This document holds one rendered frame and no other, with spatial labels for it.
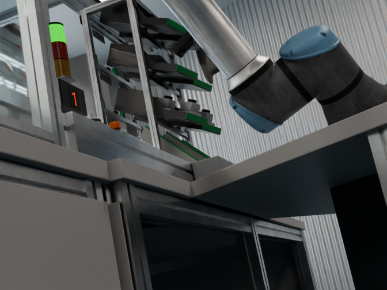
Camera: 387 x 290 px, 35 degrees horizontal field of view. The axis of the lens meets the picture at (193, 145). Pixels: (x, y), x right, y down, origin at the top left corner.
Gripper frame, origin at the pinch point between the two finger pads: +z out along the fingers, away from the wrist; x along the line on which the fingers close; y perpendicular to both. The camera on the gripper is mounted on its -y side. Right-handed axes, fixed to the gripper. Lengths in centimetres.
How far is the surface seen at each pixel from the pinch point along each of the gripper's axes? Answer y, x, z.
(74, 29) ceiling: -164, 251, -169
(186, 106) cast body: -14.2, 21.1, -1.7
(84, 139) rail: -2, -74, 31
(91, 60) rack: -40.6, 14.1, -23.8
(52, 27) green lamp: -30.9, -26.3, -16.8
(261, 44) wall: -27, 288, -123
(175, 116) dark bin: -16.5, 15.7, 2.4
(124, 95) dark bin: -33.5, 18.8, -10.5
